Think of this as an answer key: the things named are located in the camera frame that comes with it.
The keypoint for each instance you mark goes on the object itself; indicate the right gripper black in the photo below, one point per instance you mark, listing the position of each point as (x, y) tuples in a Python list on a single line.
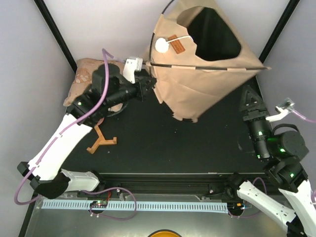
[(256, 109)]

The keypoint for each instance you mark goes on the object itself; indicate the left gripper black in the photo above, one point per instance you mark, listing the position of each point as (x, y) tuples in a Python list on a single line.
[(143, 88)]

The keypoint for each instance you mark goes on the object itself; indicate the beige black pet tent fabric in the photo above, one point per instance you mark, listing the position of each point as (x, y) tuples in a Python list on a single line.
[(199, 34)]

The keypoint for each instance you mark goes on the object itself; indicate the beige patterned pillow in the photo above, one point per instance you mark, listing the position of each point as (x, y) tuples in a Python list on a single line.
[(83, 80)]

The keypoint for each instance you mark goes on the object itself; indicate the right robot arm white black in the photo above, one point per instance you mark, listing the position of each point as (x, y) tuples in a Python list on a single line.
[(282, 148)]

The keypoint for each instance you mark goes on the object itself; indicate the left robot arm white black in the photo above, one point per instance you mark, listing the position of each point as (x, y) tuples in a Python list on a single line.
[(109, 88)]

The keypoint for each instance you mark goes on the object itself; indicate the white pompom toy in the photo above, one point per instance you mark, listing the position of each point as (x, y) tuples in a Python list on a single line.
[(161, 45)]

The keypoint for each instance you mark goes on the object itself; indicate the wooden bowl stand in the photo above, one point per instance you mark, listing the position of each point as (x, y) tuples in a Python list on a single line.
[(101, 141)]

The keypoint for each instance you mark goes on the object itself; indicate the right small circuit board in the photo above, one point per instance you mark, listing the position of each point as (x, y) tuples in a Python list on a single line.
[(237, 206)]

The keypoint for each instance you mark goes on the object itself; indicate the small circuit board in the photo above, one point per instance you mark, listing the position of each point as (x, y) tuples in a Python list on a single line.
[(237, 206), (99, 204)]

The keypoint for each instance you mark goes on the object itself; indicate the left small circuit board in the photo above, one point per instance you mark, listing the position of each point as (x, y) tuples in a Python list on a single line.
[(99, 204)]

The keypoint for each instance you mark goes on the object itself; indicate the yellow round object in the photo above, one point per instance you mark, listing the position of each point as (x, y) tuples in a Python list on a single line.
[(164, 233)]

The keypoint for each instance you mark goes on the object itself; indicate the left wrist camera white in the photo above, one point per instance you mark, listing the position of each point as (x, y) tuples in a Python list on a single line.
[(132, 65)]

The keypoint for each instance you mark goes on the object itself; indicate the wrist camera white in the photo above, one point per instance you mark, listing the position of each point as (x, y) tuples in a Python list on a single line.
[(283, 109), (132, 65)]

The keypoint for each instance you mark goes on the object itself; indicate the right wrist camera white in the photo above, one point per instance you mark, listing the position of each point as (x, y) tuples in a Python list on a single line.
[(283, 109)]

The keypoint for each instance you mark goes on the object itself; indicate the right black frame post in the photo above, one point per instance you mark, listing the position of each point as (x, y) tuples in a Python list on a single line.
[(283, 20)]

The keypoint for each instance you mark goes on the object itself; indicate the black frame post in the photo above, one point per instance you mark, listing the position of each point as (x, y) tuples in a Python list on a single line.
[(48, 18), (283, 20)]

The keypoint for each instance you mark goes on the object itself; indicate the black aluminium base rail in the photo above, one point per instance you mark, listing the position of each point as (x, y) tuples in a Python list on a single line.
[(209, 185)]

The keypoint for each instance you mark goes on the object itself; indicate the left black frame post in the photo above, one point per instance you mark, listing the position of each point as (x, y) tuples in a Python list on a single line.
[(48, 18)]

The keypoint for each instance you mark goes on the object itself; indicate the white slotted cable duct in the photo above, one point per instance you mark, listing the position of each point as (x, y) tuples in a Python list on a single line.
[(213, 207)]

